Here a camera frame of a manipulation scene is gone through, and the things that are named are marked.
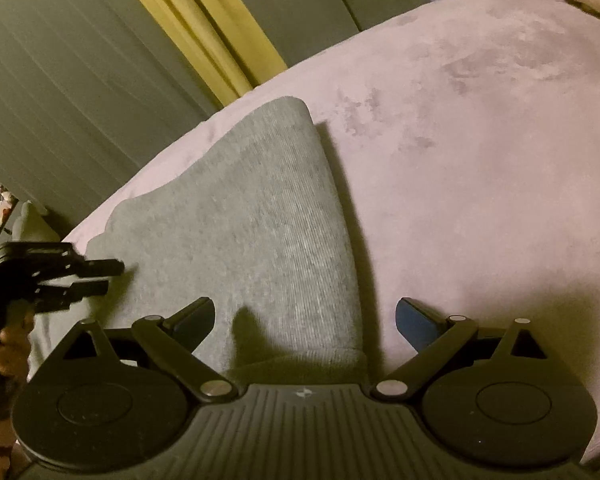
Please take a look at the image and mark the grey sweatpants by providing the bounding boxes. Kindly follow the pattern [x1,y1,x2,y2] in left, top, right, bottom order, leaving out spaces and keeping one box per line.
[30,98,367,386]

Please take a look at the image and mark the pink bed blanket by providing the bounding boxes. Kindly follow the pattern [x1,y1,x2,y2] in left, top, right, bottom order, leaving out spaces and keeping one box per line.
[70,0,600,468]

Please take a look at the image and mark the green curtain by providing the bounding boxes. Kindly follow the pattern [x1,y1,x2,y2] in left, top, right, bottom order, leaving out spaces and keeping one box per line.
[0,0,428,234]

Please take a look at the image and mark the grey chair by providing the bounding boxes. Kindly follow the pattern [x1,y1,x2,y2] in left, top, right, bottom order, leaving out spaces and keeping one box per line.
[12,202,61,242]

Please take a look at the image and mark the person's left hand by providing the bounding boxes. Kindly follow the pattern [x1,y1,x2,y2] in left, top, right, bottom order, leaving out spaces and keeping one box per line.
[0,307,34,384]

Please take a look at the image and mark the yellow curtain strip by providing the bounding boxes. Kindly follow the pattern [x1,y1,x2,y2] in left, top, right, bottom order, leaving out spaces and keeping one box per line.
[138,0,287,105]

